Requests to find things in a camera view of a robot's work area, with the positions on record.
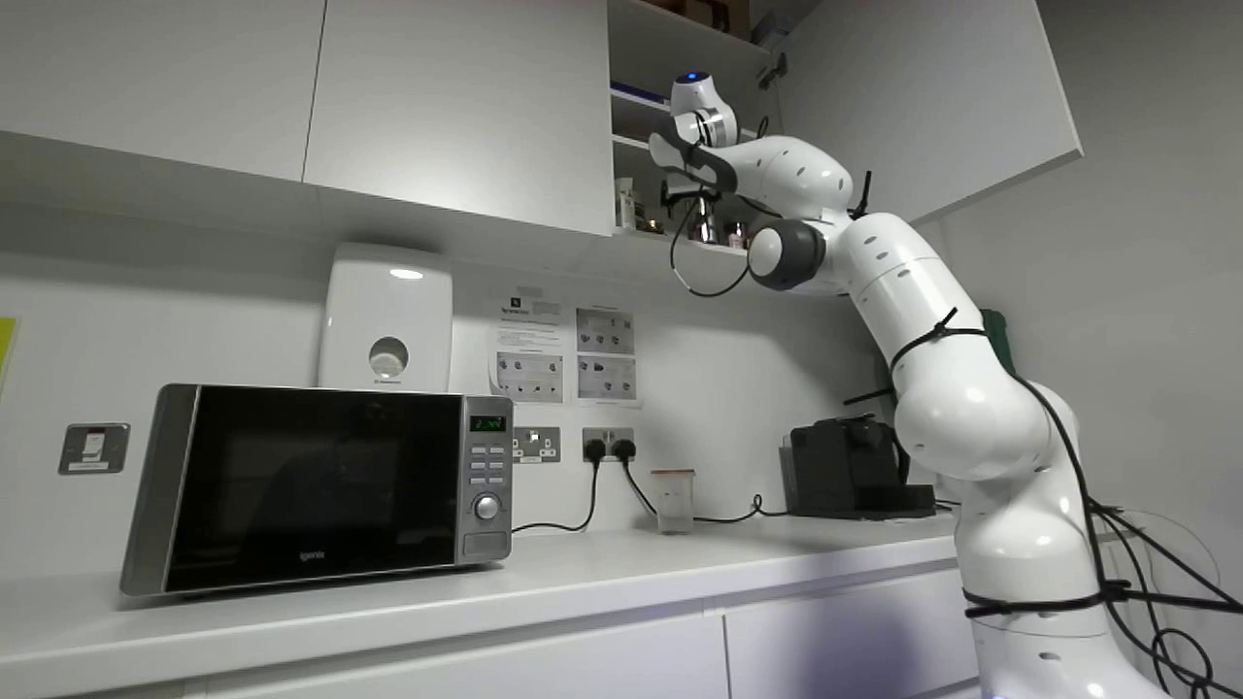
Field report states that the double wall socket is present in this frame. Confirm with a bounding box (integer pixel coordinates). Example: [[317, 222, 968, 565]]
[[582, 426, 637, 461]]

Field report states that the white cabinet door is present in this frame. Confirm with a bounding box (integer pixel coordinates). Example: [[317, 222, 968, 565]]
[[778, 0, 1085, 222]]

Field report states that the white open wall cabinet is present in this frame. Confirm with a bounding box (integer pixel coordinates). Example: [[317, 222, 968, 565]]
[[606, 0, 784, 246]]

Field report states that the single steel wall switch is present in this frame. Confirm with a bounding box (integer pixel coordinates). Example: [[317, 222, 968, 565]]
[[57, 423, 128, 476]]

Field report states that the black coffee machine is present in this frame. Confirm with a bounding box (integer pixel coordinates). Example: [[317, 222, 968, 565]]
[[784, 417, 936, 520]]

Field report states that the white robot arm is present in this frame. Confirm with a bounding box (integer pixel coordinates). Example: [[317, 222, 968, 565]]
[[648, 72, 1164, 699]]

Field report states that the clear plastic cup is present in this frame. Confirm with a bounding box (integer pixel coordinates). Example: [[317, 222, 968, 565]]
[[652, 469, 695, 536]]

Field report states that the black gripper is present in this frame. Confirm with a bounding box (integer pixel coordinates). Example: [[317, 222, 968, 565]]
[[660, 171, 717, 222]]

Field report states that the white paper towel dispenser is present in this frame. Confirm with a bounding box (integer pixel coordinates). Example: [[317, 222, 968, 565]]
[[317, 246, 454, 391]]

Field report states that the silver microwave oven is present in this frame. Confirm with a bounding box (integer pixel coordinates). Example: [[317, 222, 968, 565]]
[[119, 386, 514, 599]]

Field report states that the black power cable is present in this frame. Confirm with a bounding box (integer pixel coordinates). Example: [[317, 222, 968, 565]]
[[507, 443, 663, 536]]

